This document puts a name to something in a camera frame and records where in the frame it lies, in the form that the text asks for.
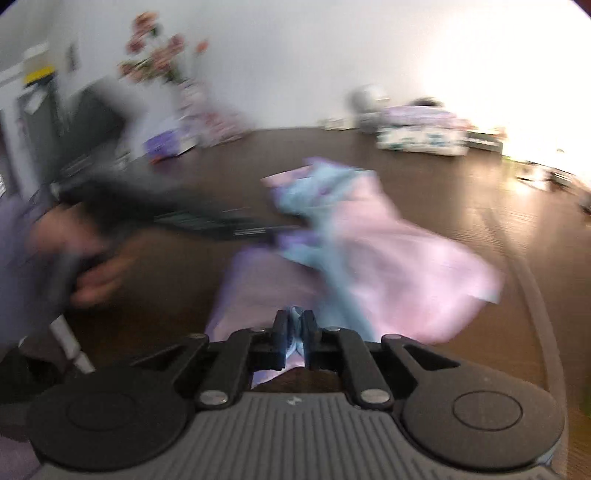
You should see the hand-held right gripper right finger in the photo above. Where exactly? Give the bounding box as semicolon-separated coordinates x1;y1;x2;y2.
300;310;462;410

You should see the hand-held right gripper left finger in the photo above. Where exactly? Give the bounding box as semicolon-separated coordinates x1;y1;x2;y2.
131;310;291;410

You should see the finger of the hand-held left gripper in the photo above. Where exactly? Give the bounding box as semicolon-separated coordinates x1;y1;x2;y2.
221;210;305;244

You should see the pink and blue garment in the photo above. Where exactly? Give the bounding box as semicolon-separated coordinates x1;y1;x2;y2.
205;157;504;384

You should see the person's left forearm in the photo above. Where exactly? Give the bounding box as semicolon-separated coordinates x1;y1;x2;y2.
0;185;61;349

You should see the person's left hand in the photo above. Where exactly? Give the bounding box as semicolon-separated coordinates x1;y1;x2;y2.
25;205;137;308

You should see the purple tissue box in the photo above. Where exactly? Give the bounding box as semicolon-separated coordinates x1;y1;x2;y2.
143;129;195;162

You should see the dark panel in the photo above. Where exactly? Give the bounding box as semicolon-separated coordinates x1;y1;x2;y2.
18;78;132;176

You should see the white red plastic bag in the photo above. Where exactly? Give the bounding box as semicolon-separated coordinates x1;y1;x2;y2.
185;104;252;148

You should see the wrapped flower vase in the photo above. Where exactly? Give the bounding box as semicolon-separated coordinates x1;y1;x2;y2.
178;78;208;121

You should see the small white gadget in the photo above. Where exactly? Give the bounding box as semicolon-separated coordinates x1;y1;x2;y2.
318;117;357;133

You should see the white furniture leg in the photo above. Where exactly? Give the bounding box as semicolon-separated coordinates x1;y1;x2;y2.
48;318;96;374

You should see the white robot speaker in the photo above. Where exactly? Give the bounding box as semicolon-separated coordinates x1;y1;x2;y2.
348;85;393;132

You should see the black white box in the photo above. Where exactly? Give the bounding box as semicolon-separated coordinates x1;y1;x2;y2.
466;130;505;154

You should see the person's purple clothing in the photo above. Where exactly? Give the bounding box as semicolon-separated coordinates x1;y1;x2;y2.
0;435;42;480

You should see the thick white cable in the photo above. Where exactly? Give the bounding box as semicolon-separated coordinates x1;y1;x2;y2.
475;212;561;393

